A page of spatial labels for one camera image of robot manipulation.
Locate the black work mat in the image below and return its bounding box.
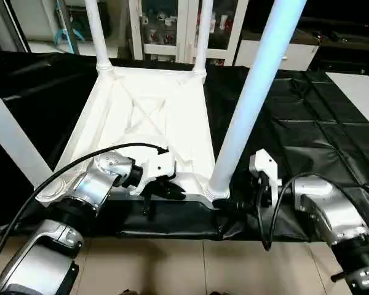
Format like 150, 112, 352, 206
0, 49, 369, 242

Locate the white glass door cabinet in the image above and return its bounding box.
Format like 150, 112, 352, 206
128, 0, 250, 65

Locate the white drawer unit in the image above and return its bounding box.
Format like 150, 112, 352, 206
235, 40, 320, 71

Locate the white plastic table leg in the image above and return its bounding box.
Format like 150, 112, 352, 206
192, 0, 214, 76
204, 0, 307, 201
84, 0, 114, 73
0, 80, 55, 189

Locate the storage rack with items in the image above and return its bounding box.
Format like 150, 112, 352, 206
52, 0, 93, 53

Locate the white plastic table top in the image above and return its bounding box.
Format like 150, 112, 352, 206
36, 66, 231, 208

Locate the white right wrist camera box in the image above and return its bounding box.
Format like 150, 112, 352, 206
249, 149, 279, 207

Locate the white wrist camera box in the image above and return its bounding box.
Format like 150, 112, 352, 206
249, 149, 279, 207
130, 149, 177, 196

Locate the white flat panel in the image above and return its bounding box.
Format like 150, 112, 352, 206
326, 73, 369, 133

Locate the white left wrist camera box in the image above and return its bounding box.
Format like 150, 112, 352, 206
130, 149, 177, 196

